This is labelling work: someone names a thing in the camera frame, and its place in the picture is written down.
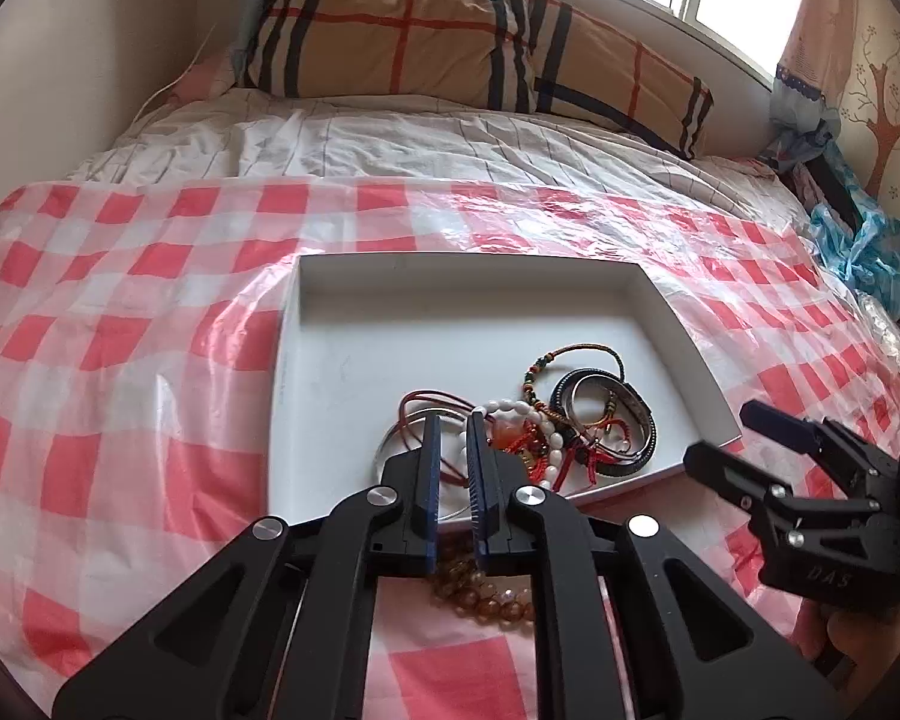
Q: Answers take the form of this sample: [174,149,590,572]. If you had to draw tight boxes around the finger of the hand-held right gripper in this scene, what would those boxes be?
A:
[682,441,796,533]
[739,400,900,511]

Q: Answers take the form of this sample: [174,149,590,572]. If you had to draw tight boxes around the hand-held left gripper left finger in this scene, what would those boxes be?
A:
[51,414,445,720]

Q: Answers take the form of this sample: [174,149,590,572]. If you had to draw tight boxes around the tree print wall panel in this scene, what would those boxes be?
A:
[832,0,900,241]

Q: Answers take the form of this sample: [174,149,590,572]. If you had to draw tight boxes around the white cardboard box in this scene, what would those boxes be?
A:
[266,253,743,522]

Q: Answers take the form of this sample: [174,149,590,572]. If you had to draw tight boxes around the striped white bed sheet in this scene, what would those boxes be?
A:
[67,86,811,241]

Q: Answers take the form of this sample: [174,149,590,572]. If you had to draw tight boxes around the pink cloth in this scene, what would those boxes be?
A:
[172,52,237,102]

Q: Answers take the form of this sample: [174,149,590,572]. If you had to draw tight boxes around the pink curtain with blue trim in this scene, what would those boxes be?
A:
[769,0,856,158]

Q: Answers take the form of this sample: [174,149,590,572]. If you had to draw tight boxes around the wide silver bangle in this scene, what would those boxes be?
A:
[375,409,473,518]

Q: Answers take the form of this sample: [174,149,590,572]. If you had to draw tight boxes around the white cable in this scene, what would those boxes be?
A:
[131,11,222,136]

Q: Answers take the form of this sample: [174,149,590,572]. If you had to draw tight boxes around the blue plastic bag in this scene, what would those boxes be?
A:
[806,142,900,316]

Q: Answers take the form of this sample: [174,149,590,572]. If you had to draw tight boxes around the red checkered plastic sheet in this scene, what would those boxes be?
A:
[0,178,900,720]

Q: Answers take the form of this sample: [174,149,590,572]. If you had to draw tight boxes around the brown bead bracelet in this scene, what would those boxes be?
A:
[429,540,537,627]

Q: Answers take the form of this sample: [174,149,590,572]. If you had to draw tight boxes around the person's right hand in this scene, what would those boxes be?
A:
[829,611,900,698]

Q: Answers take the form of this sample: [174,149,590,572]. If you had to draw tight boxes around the pale blue cloth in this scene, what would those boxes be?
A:
[229,0,271,83]

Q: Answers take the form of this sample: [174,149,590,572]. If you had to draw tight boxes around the black bracelet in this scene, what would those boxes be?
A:
[551,367,657,477]

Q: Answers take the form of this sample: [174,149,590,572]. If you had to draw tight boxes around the red cord bracelet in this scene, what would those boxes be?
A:
[399,388,481,458]

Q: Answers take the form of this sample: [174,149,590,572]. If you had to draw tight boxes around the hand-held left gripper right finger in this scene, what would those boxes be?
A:
[465,412,845,720]

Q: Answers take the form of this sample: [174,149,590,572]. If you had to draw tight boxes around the red string bracelet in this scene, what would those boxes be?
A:
[510,405,646,488]

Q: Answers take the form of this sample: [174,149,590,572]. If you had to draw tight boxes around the plaid pillow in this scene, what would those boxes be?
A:
[241,0,541,112]
[487,0,715,160]

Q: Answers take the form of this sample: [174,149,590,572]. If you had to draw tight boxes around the thin silver bangle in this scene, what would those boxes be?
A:
[566,379,638,458]

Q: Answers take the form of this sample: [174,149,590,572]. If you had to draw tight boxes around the white bead bracelet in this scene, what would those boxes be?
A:
[472,397,571,488]

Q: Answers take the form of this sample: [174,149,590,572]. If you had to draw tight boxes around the multicoloured braided bracelet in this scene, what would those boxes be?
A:
[521,343,625,421]

